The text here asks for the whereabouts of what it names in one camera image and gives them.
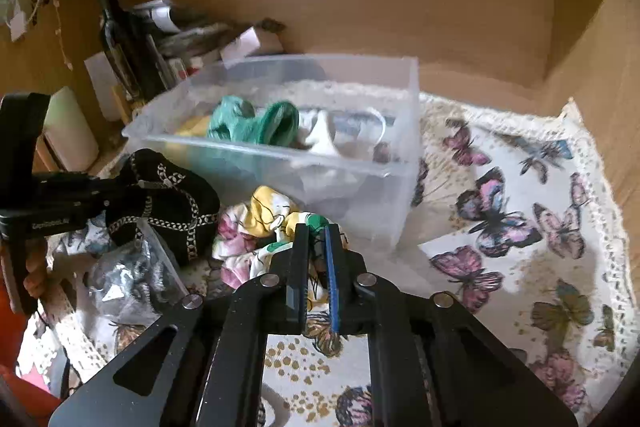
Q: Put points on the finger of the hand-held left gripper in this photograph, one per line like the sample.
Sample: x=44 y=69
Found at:
x=116 y=199

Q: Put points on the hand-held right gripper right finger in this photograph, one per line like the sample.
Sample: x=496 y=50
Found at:
x=333 y=277

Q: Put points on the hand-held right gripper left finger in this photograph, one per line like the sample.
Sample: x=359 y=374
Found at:
x=297 y=277

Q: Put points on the floral print cloth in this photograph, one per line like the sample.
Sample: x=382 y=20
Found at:
x=260 y=212

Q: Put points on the clear plastic bin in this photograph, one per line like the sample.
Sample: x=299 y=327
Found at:
x=350 y=202

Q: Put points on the person's left hand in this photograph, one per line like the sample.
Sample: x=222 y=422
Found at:
x=36 y=272

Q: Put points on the clear plastic bag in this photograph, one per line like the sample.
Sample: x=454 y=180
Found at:
x=125 y=277

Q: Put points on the yellow cloth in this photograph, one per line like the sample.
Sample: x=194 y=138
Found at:
x=194 y=127

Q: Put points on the white paper card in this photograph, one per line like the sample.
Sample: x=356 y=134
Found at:
x=102 y=82

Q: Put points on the white cloth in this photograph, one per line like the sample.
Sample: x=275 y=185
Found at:
x=325 y=138

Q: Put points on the green cloth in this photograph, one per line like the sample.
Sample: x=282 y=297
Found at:
x=270 y=123

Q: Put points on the dark glass bottle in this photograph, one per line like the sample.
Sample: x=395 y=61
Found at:
x=117 y=42

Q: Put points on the butterfly print tablecloth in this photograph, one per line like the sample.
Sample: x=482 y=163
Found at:
x=500 y=307

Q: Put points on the pile of papers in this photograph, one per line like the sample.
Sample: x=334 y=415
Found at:
x=200 y=37

